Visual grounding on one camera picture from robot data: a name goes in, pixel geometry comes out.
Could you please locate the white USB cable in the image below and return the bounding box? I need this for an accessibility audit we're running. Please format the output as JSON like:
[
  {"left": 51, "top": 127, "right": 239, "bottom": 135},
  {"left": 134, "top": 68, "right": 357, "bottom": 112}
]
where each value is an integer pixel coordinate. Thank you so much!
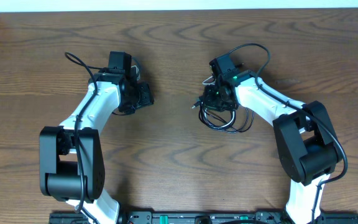
[{"left": 202, "top": 74, "right": 237, "bottom": 129}]

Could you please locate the black USB cable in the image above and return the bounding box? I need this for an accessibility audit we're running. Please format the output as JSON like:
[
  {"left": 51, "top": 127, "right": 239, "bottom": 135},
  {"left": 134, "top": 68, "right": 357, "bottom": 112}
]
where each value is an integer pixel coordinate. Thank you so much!
[{"left": 191, "top": 98, "right": 255, "bottom": 134}]

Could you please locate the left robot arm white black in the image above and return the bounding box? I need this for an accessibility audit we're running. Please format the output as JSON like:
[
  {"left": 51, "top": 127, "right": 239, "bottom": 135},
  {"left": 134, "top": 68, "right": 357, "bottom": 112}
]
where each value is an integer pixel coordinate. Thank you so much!
[{"left": 39, "top": 73, "right": 154, "bottom": 223}]

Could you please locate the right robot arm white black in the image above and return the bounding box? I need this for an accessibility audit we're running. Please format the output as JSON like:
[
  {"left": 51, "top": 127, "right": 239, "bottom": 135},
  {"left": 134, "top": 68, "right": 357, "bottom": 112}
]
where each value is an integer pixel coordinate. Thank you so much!
[{"left": 195, "top": 75, "right": 348, "bottom": 223}]

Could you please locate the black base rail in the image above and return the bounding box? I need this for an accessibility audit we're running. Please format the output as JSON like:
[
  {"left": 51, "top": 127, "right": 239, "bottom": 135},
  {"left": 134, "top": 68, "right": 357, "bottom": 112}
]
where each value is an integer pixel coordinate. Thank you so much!
[{"left": 48, "top": 211, "right": 358, "bottom": 224}]

